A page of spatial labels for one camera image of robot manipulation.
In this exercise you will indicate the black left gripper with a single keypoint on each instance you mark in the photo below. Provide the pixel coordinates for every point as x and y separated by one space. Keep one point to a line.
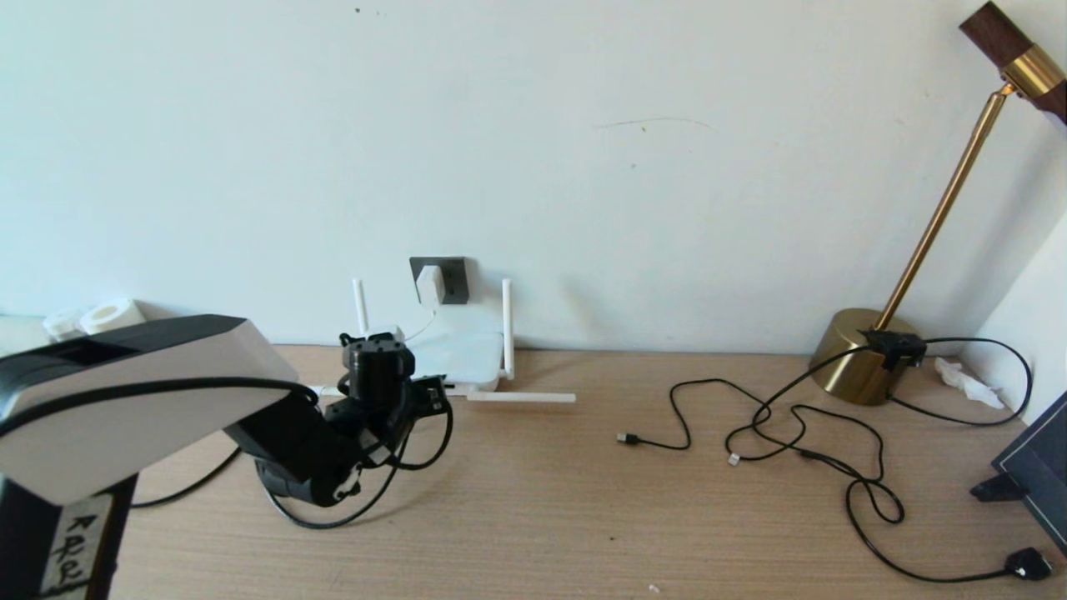
392 421

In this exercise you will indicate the white power adapter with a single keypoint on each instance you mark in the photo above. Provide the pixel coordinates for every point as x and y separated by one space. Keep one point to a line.
430 285

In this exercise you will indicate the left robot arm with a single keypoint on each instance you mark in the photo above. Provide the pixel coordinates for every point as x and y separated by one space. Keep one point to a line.
150 400

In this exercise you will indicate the white router with four antennas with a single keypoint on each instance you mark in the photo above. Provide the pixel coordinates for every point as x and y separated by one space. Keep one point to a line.
475 362

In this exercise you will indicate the white paper roll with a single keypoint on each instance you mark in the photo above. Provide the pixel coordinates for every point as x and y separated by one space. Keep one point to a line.
112 317

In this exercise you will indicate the brass desk lamp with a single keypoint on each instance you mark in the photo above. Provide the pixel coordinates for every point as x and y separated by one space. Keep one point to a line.
859 367

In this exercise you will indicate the black clip on lamp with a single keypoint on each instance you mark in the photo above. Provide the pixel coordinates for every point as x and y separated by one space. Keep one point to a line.
896 344

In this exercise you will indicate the crumpled white tissue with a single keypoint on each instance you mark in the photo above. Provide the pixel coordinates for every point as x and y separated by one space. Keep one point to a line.
963 382

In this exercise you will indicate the black plastic stand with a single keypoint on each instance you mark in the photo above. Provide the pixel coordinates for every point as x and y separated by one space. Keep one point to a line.
994 490

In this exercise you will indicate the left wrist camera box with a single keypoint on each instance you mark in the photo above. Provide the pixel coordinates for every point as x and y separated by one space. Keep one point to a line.
385 334

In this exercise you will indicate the grey wall socket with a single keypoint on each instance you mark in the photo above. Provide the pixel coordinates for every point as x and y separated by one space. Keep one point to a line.
458 279

